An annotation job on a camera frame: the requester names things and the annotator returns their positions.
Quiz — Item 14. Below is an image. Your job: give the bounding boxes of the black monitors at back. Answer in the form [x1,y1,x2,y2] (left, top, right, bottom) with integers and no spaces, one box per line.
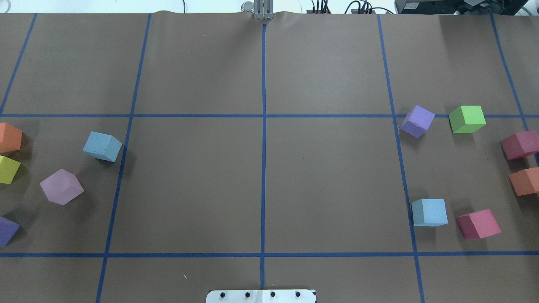
[395,0,528,16]

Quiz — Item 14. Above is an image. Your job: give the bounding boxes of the purple block far left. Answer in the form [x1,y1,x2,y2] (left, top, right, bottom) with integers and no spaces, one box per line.
[0,216,20,247]

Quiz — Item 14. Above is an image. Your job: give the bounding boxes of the white metal mounting plate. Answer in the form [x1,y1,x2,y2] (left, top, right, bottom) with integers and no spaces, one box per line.
[205,289,317,303]

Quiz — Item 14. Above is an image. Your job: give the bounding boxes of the green foam block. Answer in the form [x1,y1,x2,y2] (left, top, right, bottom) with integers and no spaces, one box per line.
[448,105,486,133]

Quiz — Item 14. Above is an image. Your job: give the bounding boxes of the magenta block far right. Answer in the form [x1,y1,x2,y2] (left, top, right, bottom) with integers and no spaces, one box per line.
[500,130,539,160]

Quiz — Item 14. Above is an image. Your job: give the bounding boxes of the purple foam block right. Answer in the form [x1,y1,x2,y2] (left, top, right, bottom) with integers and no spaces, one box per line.
[400,105,435,138]

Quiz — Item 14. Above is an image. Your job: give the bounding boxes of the light blue block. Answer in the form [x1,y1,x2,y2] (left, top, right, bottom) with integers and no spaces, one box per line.
[83,132,123,162]
[411,198,448,227]

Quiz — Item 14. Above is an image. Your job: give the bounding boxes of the orange foam block right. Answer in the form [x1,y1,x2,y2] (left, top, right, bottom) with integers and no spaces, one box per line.
[509,167,539,196]

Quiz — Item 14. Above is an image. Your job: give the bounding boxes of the light pink foam block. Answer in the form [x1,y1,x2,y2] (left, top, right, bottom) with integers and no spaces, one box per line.
[40,169,84,205]

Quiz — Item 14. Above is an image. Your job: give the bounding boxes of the magenta block near front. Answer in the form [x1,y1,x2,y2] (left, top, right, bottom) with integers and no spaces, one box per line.
[456,209,501,239]

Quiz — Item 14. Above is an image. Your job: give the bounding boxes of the orange foam block left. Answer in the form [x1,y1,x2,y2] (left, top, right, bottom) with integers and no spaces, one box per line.
[0,122,23,154]

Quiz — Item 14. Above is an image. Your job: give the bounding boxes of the aluminium post clamp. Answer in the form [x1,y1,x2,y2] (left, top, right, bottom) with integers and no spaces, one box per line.
[240,0,275,20]

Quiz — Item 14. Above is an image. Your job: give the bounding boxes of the magenta block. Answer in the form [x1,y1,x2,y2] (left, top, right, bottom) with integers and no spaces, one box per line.
[500,130,539,160]
[456,209,501,239]

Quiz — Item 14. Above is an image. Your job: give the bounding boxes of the yellow foam block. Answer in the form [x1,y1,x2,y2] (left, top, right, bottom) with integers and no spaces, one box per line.
[0,155,21,184]

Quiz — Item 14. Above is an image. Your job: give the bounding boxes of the orange foam block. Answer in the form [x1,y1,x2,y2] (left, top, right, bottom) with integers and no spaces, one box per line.
[0,122,23,154]
[509,167,539,196]

